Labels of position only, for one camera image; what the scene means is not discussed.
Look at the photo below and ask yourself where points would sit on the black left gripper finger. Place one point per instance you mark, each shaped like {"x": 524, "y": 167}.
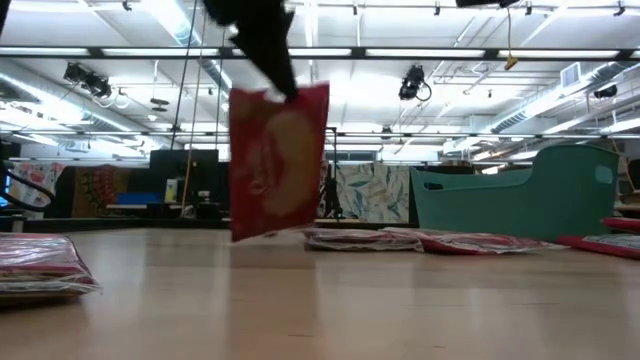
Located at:
{"x": 277, "y": 60}

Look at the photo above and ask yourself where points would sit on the red popcorn bag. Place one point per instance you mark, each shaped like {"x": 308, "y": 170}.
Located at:
{"x": 40, "y": 262}
{"x": 475, "y": 243}
{"x": 600, "y": 246}
{"x": 624, "y": 223}
{"x": 277, "y": 165}
{"x": 360, "y": 240}

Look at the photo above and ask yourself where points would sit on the black monitor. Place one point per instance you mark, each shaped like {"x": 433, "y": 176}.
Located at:
{"x": 182, "y": 170}

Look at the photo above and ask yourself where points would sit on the leaf patterned curtain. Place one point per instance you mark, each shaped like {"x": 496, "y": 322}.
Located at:
{"x": 372, "y": 192}

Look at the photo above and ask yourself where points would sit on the blue box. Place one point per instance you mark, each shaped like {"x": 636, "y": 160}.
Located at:
{"x": 139, "y": 198}

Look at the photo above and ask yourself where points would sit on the dark patterned cloth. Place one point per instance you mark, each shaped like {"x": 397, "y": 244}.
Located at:
{"x": 100, "y": 192}

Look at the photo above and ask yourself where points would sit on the yellow hanging connector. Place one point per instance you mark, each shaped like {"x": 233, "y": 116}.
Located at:
{"x": 510, "y": 62}

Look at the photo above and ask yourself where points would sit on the floral patterned cloth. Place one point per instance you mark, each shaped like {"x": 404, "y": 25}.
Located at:
{"x": 35, "y": 182}

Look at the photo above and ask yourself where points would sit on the teal plastic basket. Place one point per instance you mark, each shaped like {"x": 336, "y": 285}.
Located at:
{"x": 525, "y": 200}

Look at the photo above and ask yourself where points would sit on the black overhead camera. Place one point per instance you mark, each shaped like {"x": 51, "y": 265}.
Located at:
{"x": 412, "y": 82}

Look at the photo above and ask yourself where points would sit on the silver air duct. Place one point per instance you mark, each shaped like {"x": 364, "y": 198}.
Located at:
{"x": 550, "y": 100}

